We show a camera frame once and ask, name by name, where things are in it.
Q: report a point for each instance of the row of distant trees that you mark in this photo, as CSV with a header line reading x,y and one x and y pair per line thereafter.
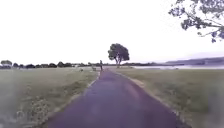
x,y
40,65

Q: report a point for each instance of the water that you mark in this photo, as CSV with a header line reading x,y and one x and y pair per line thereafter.
x,y
186,67

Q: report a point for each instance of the person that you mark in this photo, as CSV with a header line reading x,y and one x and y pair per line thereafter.
x,y
101,65

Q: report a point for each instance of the distant hill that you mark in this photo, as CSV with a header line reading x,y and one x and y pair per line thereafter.
x,y
200,61

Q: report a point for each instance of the bench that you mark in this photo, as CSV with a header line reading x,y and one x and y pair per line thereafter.
x,y
94,68

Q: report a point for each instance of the round-crowned tree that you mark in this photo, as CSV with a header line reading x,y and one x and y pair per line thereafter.
x,y
118,52

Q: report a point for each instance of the dark asphalt path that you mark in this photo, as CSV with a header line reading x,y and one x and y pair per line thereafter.
x,y
113,103

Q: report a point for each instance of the dog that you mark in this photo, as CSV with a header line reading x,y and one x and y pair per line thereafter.
x,y
81,69

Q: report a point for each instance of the overhanging tree branches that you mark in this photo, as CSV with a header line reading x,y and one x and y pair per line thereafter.
x,y
203,16

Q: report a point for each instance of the grass field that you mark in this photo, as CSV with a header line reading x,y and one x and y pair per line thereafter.
x,y
186,86
36,90

